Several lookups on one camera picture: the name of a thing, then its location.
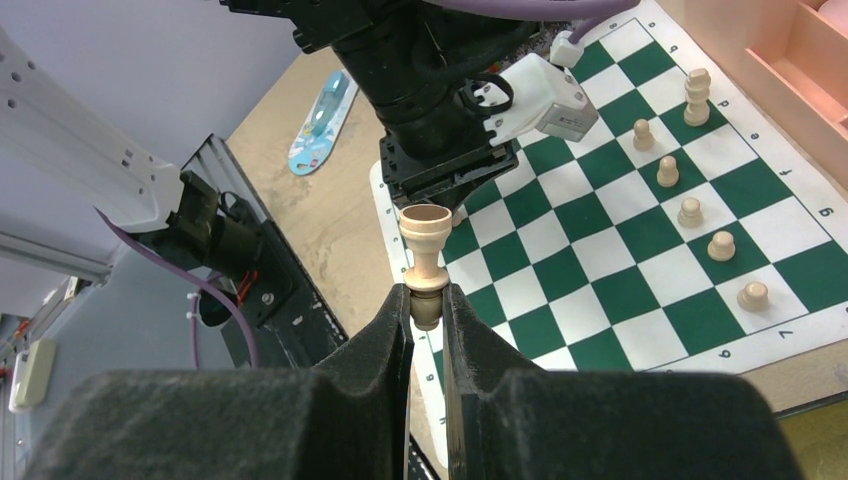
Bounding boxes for green white chess board mat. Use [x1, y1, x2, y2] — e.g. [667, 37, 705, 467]
[368, 0, 848, 465]

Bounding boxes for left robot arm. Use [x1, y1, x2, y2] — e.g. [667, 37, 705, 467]
[1, 1, 392, 329]

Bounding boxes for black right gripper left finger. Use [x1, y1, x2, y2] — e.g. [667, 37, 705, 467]
[26, 284, 413, 479]

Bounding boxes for gold tin with white pieces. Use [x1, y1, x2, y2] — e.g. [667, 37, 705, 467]
[779, 400, 847, 480]

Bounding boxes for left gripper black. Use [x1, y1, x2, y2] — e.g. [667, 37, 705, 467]
[379, 112, 519, 211]

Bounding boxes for pink desk organizer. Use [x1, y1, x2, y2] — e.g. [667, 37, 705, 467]
[661, 1, 847, 186]

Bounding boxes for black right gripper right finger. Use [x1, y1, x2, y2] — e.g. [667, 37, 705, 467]
[443, 284, 802, 479]

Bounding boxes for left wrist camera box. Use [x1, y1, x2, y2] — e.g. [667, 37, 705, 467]
[475, 53, 599, 145]

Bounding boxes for white blue round disc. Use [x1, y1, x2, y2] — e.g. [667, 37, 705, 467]
[288, 69, 359, 176]

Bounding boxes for white bishop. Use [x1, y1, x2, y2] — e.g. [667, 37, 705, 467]
[399, 204, 453, 331]

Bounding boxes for white pawn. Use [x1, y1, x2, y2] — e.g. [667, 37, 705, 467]
[707, 230, 736, 262]
[737, 281, 770, 312]
[632, 119, 655, 152]

